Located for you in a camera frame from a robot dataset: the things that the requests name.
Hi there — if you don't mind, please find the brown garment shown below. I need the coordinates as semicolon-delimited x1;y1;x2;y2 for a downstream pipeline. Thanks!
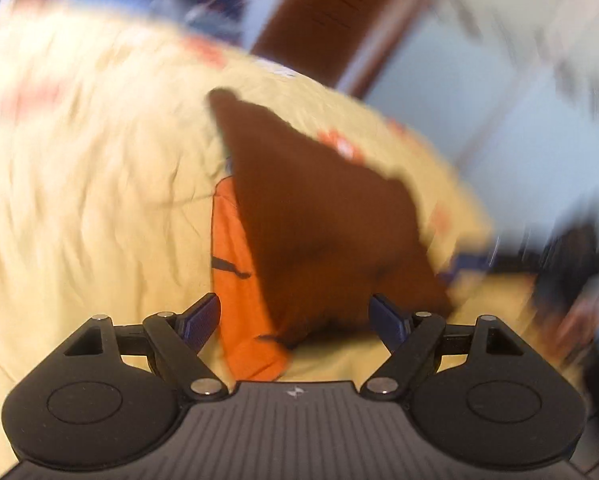
207;87;455;351

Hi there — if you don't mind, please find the yellow floral bed sheet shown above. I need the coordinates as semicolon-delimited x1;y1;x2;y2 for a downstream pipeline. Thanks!
0;0;585;480

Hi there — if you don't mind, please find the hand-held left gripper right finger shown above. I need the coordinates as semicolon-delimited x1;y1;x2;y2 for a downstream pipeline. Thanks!
360;293;526;402

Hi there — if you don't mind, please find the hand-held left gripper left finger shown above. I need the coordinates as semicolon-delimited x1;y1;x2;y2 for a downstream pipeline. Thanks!
62;292;229;403

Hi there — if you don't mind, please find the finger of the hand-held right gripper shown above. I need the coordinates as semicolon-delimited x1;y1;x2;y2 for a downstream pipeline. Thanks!
437;250;503;283

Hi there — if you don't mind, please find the brown wooden door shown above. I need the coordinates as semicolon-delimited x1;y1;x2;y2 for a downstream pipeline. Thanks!
250;0;433;98

